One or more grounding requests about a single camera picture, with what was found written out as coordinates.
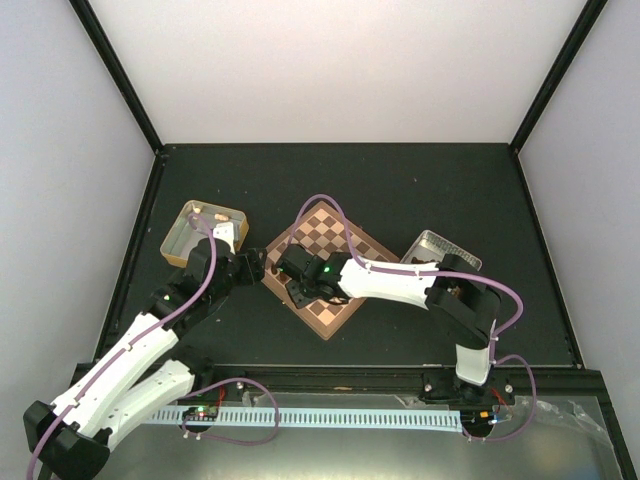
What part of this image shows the black frame rail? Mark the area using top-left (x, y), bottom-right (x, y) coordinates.
top-left (194, 361), bottom-right (609, 405)

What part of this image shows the pink tin box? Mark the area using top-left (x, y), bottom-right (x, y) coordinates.
top-left (400, 230), bottom-right (482, 271)

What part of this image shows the wooden chess board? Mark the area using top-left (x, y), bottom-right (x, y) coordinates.
top-left (261, 200), bottom-right (401, 342)

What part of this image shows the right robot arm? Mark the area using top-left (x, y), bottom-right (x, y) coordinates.
top-left (275, 244), bottom-right (501, 403)

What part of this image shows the light blue cable duct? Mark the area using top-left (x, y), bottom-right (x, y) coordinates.
top-left (146, 405), bottom-right (462, 433)

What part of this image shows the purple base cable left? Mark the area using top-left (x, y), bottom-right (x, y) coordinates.
top-left (180, 370), bottom-right (285, 445)

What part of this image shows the light chess pieces pile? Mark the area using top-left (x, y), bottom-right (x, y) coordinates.
top-left (192, 205), bottom-right (230, 223)

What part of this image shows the yellow tin box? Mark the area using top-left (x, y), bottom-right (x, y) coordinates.
top-left (160, 200), bottom-right (249, 268)

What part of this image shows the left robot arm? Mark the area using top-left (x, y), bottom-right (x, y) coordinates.
top-left (23, 236), bottom-right (267, 479)

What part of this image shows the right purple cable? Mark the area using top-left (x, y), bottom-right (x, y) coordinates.
top-left (292, 194), bottom-right (539, 444)

